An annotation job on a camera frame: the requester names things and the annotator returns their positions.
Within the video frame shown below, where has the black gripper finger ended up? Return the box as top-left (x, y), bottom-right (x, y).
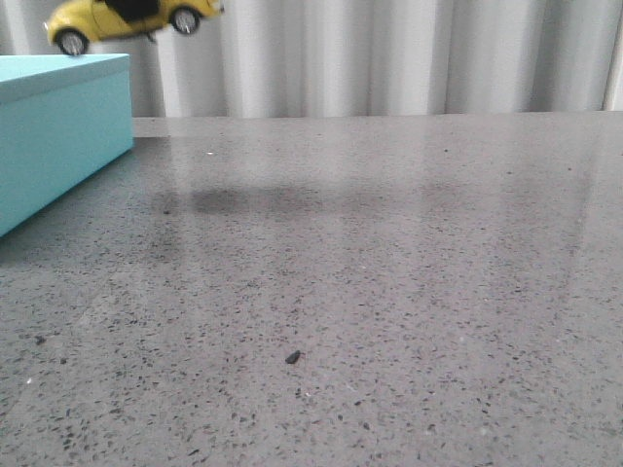
top-left (104, 0), bottom-right (160, 37)

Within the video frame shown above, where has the light blue storage box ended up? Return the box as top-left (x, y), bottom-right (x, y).
top-left (1, 54), bottom-right (133, 234)

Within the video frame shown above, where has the small black debris piece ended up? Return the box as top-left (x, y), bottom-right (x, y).
top-left (285, 350), bottom-right (302, 365)

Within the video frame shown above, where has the yellow toy beetle car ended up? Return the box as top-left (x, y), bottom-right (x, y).
top-left (44, 0), bottom-right (225, 56)

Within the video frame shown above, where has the grey pleated curtain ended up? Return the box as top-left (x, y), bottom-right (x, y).
top-left (0, 0), bottom-right (623, 120)

